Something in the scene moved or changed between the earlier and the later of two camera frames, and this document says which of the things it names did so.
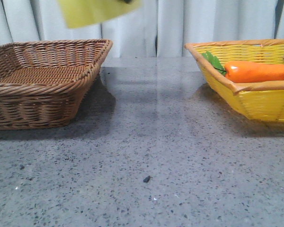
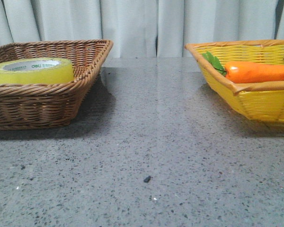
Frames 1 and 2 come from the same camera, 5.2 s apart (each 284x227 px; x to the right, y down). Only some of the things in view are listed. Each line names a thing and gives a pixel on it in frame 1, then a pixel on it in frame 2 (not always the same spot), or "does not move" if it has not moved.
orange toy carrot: (239, 72) does not move
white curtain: (156, 29) does not move
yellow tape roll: (77, 13) -> (31, 70)
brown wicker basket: (39, 84) does not move
